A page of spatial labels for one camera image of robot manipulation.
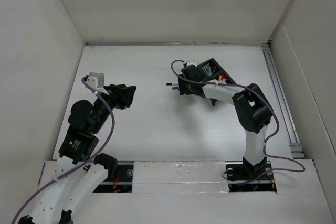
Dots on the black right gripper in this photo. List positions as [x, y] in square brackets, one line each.
[185, 87]

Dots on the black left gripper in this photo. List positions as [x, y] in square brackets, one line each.
[117, 96]

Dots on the black-capped white marker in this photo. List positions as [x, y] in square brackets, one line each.
[172, 84]

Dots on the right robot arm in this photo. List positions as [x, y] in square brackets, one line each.
[210, 81]

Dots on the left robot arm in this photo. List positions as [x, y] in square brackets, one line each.
[80, 167]

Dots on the black two-compartment organizer box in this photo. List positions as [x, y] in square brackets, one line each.
[217, 70]

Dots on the white foam block front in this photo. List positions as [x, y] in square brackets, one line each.
[172, 177]

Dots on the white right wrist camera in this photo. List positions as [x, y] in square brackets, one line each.
[190, 63]

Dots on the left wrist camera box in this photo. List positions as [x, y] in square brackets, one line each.
[94, 81]

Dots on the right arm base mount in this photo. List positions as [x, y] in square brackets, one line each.
[237, 174]

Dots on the aluminium rail right edge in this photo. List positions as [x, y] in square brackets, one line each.
[287, 121]

